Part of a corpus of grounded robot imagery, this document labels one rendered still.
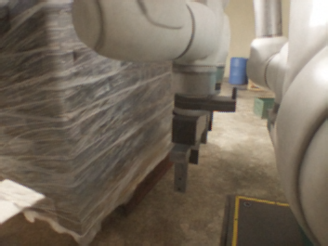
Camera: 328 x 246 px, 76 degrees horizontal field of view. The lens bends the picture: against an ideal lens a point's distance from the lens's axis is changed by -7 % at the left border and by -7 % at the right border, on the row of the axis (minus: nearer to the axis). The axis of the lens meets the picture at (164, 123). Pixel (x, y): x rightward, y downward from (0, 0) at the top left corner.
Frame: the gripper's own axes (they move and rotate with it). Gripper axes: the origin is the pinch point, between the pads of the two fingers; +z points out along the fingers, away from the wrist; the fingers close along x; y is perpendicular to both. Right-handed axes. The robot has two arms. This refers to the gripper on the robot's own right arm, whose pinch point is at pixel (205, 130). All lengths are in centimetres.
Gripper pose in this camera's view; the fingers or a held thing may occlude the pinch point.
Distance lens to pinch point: 78.5
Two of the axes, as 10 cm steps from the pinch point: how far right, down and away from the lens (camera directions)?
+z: -0.2, 9.6, 2.9
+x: 3.2, -2.7, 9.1
